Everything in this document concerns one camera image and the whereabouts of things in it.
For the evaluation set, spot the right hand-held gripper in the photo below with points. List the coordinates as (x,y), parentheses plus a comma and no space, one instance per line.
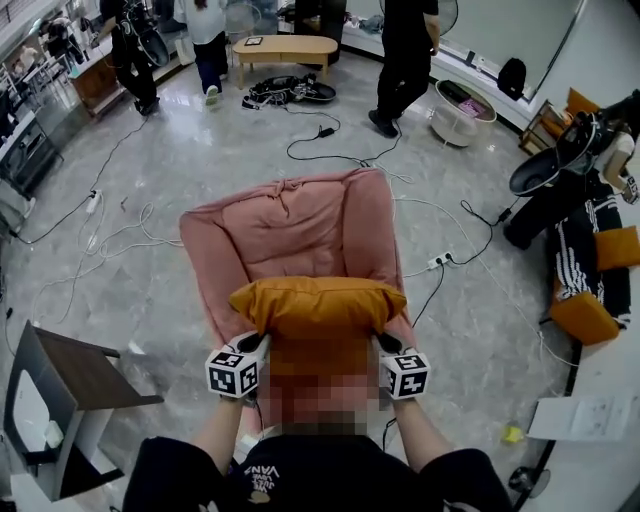
(407,375)

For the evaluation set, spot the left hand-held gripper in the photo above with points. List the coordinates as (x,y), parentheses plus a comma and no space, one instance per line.
(232,372)

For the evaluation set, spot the orange pillow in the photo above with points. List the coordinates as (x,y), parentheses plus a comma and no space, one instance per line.
(315,305)

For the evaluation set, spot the pink cushioned seat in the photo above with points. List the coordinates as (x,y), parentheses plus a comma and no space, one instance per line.
(295,230)

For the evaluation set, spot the person's right forearm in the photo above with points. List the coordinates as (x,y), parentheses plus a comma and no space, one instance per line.
(420,435)

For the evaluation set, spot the person's left forearm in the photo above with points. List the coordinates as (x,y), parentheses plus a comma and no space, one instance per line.
(220,435)

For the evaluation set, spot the white power strip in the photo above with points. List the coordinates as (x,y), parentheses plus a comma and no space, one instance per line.
(440,260)
(94,201)

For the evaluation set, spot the yellow crumpled object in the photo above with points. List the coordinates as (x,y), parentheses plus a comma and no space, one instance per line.
(512,434)

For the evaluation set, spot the person's black t-shirt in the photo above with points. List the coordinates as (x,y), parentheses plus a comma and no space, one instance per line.
(325,480)

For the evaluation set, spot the dark wooden side table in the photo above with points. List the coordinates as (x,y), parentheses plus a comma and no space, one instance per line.
(85,370)

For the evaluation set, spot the white paper sheets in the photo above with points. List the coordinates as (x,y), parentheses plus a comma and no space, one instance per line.
(575,417)

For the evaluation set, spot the orange cushion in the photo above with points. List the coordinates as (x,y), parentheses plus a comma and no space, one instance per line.
(585,317)
(617,247)

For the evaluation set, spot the black white striped blanket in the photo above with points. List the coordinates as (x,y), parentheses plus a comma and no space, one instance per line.
(575,250)

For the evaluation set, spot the black power adapter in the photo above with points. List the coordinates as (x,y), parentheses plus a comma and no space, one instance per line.
(326,132)

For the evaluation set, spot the round white side table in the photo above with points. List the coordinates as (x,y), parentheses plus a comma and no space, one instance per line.
(457,120)

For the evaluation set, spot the pile of black equipment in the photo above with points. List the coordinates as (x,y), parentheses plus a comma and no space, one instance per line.
(290,91)

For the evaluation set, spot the orange wooden chair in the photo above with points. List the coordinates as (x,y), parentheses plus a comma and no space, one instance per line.
(555,122)

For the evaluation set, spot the grey metal shelf unit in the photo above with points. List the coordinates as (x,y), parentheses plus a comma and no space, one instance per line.
(25,150)

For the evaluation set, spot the black backpack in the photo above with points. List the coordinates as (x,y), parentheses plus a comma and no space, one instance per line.
(512,77)

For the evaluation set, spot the brown wooden cabinet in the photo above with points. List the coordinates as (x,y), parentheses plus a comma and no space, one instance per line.
(95,82)

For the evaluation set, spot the light wooden coffee table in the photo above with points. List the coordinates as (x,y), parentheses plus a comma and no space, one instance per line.
(290,47)

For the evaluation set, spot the black tablet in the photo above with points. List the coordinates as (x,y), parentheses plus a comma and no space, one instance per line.
(253,41)

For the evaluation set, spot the large white board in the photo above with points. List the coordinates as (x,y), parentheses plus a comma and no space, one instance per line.
(510,30)

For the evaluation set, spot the standing fan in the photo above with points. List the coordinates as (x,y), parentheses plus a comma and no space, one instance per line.
(445,15)

